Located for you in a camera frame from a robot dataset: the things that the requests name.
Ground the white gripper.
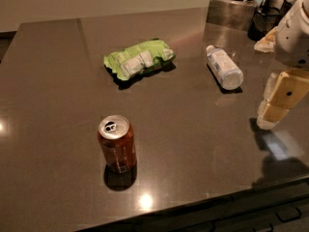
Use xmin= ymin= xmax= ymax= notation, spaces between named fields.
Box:
xmin=257 ymin=0 xmax=309 ymax=130

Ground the red coke can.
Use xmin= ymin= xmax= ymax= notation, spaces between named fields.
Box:
xmin=98 ymin=115 xmax=137 ymax=174

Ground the green rice chip bag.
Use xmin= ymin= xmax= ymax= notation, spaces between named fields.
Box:
xmin=103 ymin=39 xmax=176 ymax=81

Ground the clear plastic water bottle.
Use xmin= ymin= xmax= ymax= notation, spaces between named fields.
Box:
xmin=206 ymin=45 xmax=243 ymax=90

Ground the metal dispenser base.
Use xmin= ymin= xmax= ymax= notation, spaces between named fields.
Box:
xmin=207 ymin=0 xmax=255 ymax=31

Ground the dark drawer front with handles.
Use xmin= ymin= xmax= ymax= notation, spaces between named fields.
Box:
xmin=77 ymin=177 xmax=309 ymax=232

